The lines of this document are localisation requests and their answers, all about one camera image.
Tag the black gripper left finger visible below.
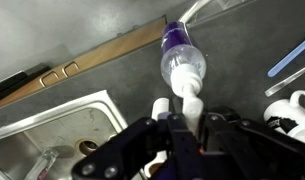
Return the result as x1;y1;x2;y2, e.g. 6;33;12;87
71;113;206;180

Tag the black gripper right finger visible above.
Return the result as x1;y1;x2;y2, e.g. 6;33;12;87
198;106;305;180

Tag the purple pump bottle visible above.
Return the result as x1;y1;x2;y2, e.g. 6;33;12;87
160;21;208;134

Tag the white mug with black print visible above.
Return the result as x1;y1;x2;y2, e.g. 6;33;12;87
262;89;305;146

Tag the clear plastic utensil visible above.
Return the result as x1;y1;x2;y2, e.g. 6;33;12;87
264;63;305;98

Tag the stainless steel sink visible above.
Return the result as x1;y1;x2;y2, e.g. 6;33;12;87
0;89;150;180

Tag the blue plastic utensil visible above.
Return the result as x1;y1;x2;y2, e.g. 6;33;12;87
267;33;305;78

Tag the wooden lower cabinet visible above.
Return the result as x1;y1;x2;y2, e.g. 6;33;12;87
0;15;168;113

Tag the metal cabinet handle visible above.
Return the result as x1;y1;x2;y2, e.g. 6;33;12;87
39;70;61;88
61;60;80;78

